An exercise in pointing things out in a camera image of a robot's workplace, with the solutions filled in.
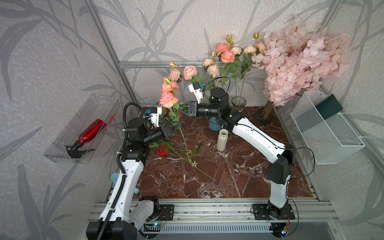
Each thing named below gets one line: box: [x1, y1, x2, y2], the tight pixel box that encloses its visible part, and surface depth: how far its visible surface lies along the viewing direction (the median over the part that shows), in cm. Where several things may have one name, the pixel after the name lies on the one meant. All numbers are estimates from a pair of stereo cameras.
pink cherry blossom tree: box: [252, 15, 351, 106], surface depth 73 cm
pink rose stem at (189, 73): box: [169, 61, 206, 83], surface depth 74 cm
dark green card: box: [315, 93, 343, 120], surface depth 71 cm
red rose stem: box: [149, 138, 217, 182], surface depth 94 cm
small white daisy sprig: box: [188, 142, 203, 167], surface depth 95 cm
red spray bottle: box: [64, 119, 104, 158], surface depth 63 cm
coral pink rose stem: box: [159, 76, 192, 164], surface depth 62 cm
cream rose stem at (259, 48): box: [239, 32, 266, 98], surface depth 86 cm
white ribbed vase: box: [216, 128, 229, 152], surface depth 88 cm
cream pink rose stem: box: [231, 46, 242, 98], surface depth 90 cm
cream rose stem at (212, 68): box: [202, 51, 220, 89], surface depth 86 cm
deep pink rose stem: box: [216, 33, 236, 79], surface depth 80 cm
